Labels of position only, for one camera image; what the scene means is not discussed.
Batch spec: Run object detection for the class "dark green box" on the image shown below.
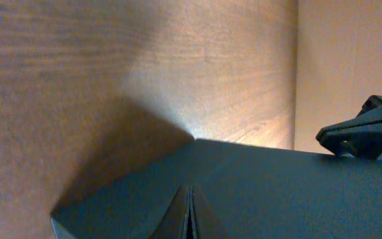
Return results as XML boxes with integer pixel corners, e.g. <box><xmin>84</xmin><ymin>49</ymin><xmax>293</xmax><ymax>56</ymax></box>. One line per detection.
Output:
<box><xmin>51</xmin><ymin>139</ymin><xmax>382</xmax><ymax>238</ymax></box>

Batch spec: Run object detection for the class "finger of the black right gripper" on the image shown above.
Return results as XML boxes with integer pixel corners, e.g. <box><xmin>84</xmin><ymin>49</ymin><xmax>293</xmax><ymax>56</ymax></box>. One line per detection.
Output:
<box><xmin>316</xmin><ymin>95</ymin><xmax>382</xmax><ymax>161</ymax></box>

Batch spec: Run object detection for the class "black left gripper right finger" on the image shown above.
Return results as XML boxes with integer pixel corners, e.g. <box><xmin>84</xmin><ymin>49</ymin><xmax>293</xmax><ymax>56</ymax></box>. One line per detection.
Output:
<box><xmin>190</xmin><ymin>185</ymin><xmax>228</xmax><ymax>239</ymax></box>

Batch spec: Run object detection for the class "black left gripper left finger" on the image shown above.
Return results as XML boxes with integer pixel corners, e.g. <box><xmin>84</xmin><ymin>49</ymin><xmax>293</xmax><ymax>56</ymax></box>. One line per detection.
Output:
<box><xmin>149</xmin><ymin>186</ymin><xmax>190</xmax><ymax>239</ymax></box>

